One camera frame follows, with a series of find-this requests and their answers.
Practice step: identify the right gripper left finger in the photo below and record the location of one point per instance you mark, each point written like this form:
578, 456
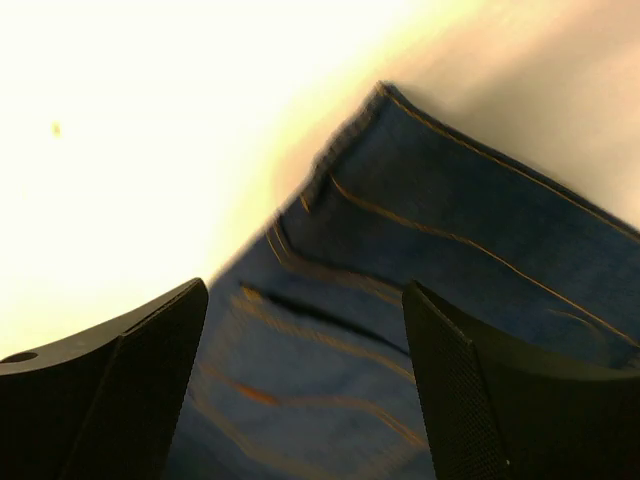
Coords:
102, 403

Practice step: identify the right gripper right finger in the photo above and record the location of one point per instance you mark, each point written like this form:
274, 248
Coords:
496, 407

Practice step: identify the dark blue denim trousers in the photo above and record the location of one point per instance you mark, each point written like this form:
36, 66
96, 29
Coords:
304, 369

